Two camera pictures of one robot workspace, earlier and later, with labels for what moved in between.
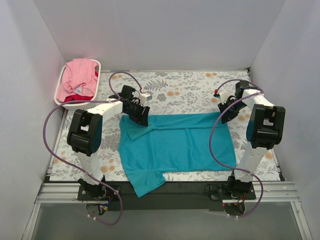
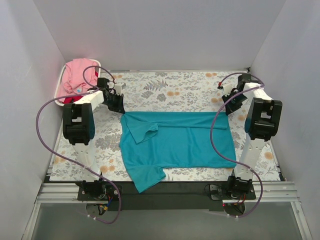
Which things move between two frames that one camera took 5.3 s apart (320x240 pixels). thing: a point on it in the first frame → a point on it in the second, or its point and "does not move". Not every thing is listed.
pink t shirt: [79, 78] does not move
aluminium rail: [266, 192] does not move
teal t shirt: [176, 143] does not move
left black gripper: [139, 114] → [115, 101]
